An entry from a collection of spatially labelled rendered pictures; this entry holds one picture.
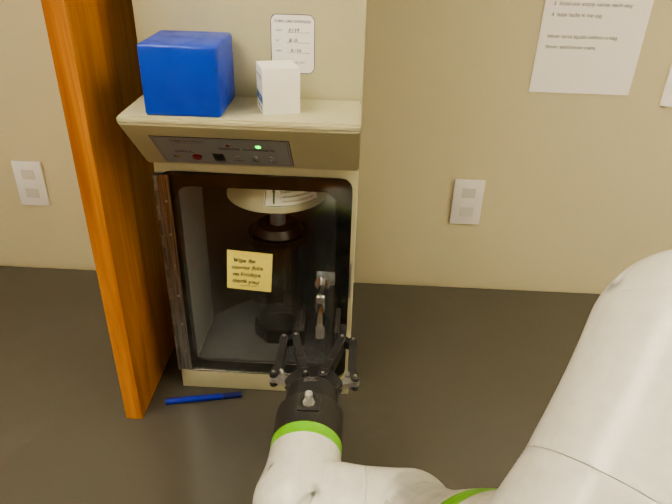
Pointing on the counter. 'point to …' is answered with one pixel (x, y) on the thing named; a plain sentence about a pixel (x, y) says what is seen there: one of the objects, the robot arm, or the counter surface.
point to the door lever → (320, 306)
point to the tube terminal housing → (331, 41)
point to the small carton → (278, 87)
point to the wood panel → (114, 185)
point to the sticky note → (249, 270)
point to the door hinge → (166, 263)
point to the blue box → (187, 73)
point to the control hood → (261, 130)
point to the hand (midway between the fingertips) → (320, 324)
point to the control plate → (187, 146)
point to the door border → (173, 268)
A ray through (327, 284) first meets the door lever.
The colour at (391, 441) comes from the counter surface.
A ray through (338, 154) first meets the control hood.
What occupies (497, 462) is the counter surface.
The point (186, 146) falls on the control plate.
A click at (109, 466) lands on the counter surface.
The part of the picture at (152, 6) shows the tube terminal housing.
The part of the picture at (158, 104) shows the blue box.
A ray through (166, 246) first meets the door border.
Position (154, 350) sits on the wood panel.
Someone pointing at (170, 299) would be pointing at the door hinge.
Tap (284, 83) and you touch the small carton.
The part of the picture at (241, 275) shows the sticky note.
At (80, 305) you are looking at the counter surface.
